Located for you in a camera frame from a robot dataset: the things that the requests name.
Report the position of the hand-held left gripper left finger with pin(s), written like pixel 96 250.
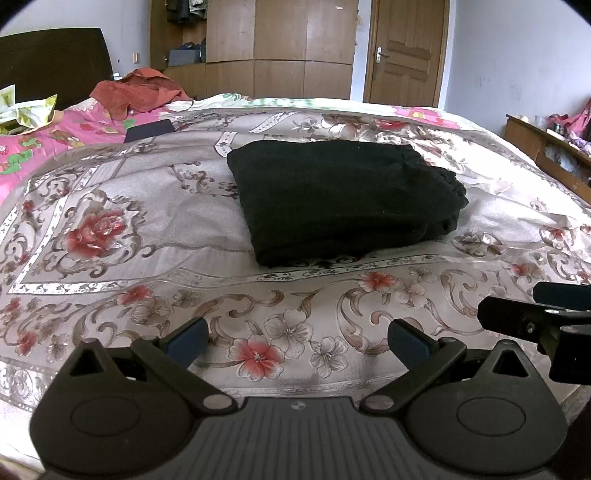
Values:
pixel 189 342

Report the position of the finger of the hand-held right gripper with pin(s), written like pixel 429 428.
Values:
pixel 563 296
pixel 517 318

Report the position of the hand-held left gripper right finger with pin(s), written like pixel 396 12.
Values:
pixel 408 344

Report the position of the black pants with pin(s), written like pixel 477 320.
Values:
pixel 341 198

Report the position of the floral beige blanket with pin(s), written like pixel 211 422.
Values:
pixel 161 221

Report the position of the wooden cabinet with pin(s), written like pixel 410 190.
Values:
pixel 549 157

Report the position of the dark blue notebook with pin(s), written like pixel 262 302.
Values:
pixel 150 130

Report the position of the pink cartoon print bed sheet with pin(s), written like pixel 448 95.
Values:
pixel 69 134

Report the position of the blue grey box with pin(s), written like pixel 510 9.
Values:
pixel 184 55

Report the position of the brown wooden door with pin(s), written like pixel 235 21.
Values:
pixel 406 50

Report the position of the dark wooden headboard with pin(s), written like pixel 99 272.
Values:
pixel 55 64

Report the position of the brown wooden wardrobe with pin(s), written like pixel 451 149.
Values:
pixel 277 41

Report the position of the dark hanging clothes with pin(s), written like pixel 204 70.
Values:
pixel 187 9

